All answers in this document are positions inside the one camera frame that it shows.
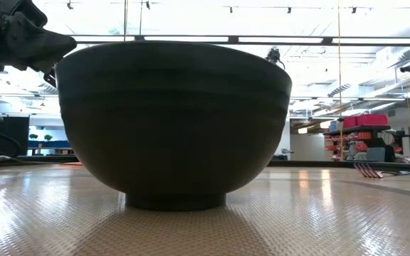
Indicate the large black bowl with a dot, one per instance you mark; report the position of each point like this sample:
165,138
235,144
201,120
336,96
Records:
173,124

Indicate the black table rig frame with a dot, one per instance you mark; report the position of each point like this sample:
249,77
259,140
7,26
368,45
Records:
333,164

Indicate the blue counter with plants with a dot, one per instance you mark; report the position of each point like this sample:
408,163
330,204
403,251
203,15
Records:
48,144

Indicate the shelf rack with bins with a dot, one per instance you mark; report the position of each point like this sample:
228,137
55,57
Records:
365,142

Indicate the black ceiling-mounted device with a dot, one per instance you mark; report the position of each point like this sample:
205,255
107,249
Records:
408,67

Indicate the small red storage bin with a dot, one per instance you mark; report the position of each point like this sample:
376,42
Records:
349,122

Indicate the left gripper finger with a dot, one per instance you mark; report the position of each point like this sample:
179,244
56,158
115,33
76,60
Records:
51,77
41,46

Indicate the black overhead camera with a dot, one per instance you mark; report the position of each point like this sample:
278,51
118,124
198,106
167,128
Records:
273,55

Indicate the beige mat with dark border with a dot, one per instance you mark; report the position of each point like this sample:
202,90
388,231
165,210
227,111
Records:
205,233

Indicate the dark cabinet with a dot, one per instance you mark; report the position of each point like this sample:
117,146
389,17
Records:
13,133

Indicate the black overhead frame beam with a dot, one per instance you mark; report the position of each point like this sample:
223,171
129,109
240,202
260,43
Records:
297,40

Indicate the large red storage bin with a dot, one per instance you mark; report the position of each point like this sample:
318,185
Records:
372,119

